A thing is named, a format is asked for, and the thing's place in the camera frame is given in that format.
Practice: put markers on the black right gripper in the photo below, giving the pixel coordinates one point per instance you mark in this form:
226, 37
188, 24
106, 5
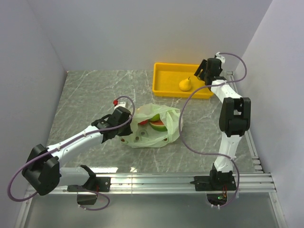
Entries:
202, 66

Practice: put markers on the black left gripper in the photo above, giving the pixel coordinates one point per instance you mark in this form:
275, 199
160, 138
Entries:
128, 131

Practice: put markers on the yellow pear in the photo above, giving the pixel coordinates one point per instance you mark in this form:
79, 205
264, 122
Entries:
185, 84

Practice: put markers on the light green plastic bag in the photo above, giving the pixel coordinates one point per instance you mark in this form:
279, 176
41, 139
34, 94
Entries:
144, 136

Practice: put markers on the green apple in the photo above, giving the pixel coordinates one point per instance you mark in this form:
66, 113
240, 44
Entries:
155, 118

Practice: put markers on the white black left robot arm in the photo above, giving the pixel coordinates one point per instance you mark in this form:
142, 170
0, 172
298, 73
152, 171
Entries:
47, 171

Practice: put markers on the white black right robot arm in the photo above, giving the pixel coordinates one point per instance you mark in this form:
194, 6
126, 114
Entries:
221, 175

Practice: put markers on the yellow plastic tray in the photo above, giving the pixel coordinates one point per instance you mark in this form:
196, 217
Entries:
167, 76

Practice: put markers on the watermelon slice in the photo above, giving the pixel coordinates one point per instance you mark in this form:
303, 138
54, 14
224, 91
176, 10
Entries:
158, 126

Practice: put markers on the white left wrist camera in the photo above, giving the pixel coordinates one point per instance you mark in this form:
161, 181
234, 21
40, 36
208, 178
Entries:
118, 103

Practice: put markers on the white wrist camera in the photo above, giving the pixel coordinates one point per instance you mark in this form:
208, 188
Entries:
220, 57
118, 103

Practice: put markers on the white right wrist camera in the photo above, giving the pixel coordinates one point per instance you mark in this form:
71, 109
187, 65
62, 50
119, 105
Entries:
220, 57

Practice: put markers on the aluminium corner rail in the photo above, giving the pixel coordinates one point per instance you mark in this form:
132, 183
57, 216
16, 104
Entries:
242, 117

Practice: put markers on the aluminium front mounting rail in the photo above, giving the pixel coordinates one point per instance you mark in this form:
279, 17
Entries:
157, 201

